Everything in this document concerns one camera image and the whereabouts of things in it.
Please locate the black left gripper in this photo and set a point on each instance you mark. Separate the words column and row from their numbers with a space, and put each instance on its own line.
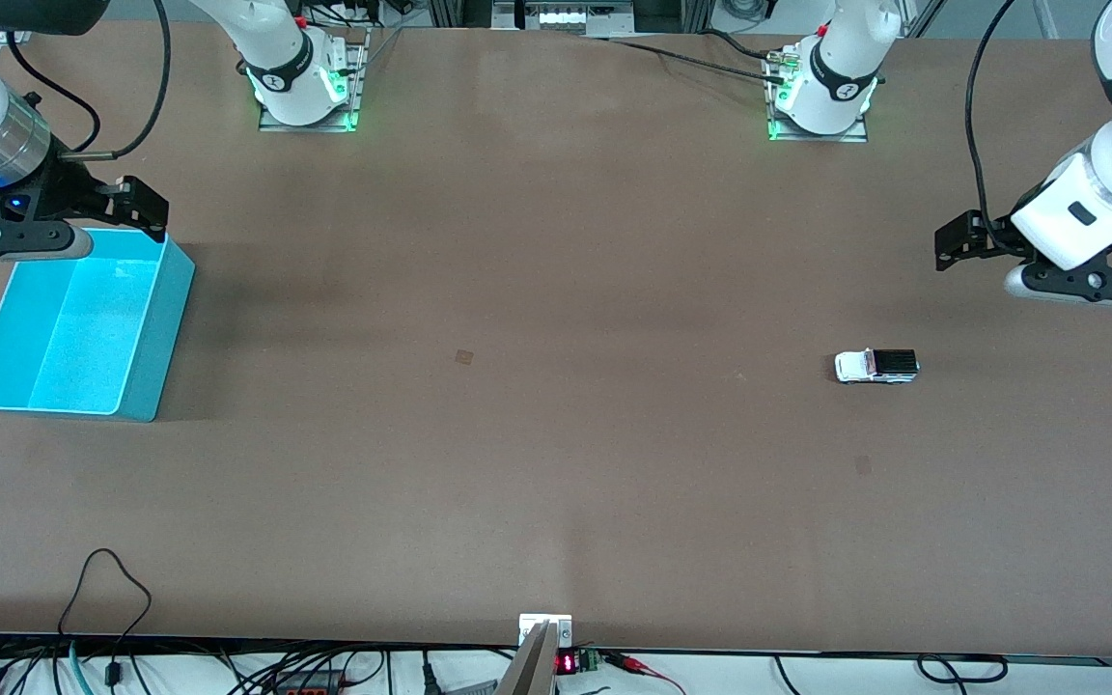
column 990, row 238

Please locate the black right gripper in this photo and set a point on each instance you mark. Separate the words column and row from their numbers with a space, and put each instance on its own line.
column 73, row 189

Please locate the white jeep toy black roof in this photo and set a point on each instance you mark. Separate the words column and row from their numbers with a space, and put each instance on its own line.
column 855, row 366

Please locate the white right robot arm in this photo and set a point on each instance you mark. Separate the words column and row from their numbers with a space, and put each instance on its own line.
column 281, row 58

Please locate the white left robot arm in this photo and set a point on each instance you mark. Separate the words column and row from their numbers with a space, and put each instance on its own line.
column 841, row 68

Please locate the teal plastic bin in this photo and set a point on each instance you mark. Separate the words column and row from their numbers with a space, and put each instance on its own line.
column 83, row 328

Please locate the red digit display module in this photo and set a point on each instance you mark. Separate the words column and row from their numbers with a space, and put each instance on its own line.
column 567, row 663

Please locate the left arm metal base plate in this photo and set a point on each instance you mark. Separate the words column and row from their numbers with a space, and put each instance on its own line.
column 778, row 130

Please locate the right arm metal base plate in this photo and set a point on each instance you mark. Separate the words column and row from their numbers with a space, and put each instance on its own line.
column 355, row 97

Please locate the aluminium frame rack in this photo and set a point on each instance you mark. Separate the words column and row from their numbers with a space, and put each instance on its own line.
column 566, row 14

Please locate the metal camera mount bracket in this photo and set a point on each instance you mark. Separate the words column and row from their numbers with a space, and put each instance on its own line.
column 532, row 661

